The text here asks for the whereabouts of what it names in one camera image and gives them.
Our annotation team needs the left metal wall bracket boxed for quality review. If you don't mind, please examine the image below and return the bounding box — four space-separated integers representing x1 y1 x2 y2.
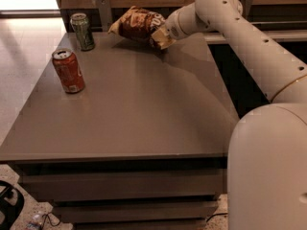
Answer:
96 0 113 32

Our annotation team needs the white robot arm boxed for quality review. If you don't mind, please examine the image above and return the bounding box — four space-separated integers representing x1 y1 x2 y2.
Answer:
159 0 307 230

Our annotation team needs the black power cable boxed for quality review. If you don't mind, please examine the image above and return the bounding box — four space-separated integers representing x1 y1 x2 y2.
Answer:
205 212 228 223

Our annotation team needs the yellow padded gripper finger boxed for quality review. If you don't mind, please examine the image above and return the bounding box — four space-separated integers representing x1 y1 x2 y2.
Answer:
152 26 176 50

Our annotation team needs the orange soda can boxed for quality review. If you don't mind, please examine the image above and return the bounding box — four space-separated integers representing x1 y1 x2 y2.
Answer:
52 48 85 94

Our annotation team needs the green soda can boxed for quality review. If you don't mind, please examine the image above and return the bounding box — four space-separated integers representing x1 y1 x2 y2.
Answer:
70 12 95 51

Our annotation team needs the plastic bottle on floor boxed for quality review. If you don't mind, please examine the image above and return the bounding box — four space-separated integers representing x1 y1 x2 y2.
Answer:
24 212 44 230

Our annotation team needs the black chair base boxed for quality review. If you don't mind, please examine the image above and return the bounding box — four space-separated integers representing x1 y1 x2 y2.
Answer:
0 180 25 230

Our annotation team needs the right metal wall bracket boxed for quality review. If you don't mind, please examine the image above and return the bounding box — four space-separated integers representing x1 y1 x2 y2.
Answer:
240 0 253 18

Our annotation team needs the metal wall bracket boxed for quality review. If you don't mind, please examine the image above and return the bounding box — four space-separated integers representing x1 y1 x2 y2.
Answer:
96 0 113 32
240 0 253 18

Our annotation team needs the brown chip bag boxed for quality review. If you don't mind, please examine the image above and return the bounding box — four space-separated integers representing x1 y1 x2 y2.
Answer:
108 6 165 50

